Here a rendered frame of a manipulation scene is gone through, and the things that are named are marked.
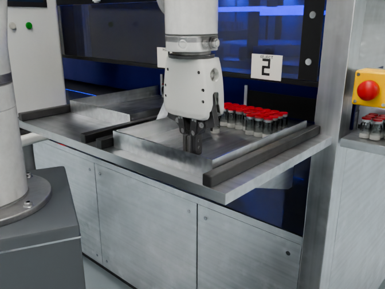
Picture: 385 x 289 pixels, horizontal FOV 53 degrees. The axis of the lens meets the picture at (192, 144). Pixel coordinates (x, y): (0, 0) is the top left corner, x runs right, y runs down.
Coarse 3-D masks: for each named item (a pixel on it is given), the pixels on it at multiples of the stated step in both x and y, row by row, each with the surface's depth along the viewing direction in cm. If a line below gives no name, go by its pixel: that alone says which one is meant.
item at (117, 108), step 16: (96, 96) 114; (112, 96) 119; (128, 96) 124; (144, 96) 129; (160, 96) 130; (80, 112) 106; (96, 112) 101; (112, 112) 96; (128, 112) 108; (144, 112) 95
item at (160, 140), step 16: (128, 128) 81; (144, 128) 85; (160, 128) 89; (176, 128) 92; (208, 128) 92; (224, 128) 92; (288, 128) 81; (128, 144) 76; (144, 144) 73; (160, 144) 70; (176, 144) 81; (208, 144) 81; (224, 144) 81; (240, 144) 81; (256, 144) 72; (160, 160) 71; (176, 160) 68; (192, 160) 65; (208, 160) 63; (224, 160) 65
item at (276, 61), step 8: (256, 56) 95; (264, 56) 94; (272, 56) 92; (280, 56) 91; (256, 64) 96; (264, 64) 94; (272, 64) 93; (280, 64) 91; (256, 72) 96; (264, 72) 95; (272, 72) 93; (280, 72) 92; (280, 80) 92
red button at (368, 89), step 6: (360, 84) 77; (366, 84) 76; (372, 84) 76; (360, 90) 77; (366, 90) 76; (372, 90) 76; (378, 90) 76; (360, 96) 78; (366, 96) 77; (372, 96) 76
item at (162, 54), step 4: (160, 48) 116; (164, 48) 115; (160, 52) 117; (164, 52) 115; (160, 56) 117; (164, 56) 116; (160, 60) 117; (164, 60) 116; (160, 64) 118; (164, 64) 117
